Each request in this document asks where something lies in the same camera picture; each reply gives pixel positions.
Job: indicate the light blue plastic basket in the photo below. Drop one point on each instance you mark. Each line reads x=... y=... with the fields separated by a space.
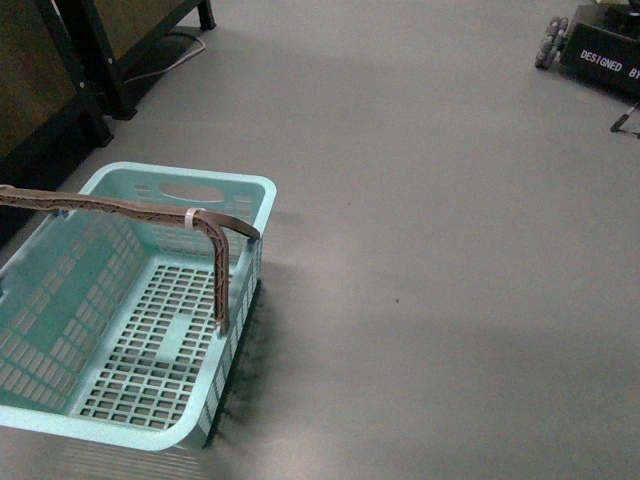
x=107 y=323

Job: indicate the brown basket handle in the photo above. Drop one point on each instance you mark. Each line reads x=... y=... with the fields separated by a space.
x=212 y=224

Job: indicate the black wheeled robot base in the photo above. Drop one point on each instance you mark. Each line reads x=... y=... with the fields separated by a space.
x=602 y=43

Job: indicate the white zip tie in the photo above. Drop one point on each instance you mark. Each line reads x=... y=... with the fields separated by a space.
x=190 y=215

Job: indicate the black wooden cabinet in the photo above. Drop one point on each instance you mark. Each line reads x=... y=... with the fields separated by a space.
x=63 y=66

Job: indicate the grey mecanum wheel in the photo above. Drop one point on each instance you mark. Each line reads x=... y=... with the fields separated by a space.
x=552 y=42

